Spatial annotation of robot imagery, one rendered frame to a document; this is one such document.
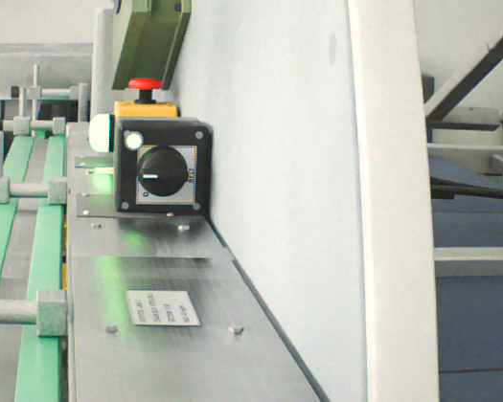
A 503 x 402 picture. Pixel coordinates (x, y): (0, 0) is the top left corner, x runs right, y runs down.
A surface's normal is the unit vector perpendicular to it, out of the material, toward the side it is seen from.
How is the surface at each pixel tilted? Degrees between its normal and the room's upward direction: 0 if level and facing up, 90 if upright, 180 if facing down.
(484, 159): 90
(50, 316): 90
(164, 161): 90
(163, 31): 90
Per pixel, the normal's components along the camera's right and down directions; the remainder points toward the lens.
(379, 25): 0.16, -0.24
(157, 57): 0.03, 0.97
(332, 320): -0.99, -0.01
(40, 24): 0.15, 0.18
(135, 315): 0.04, -0.98
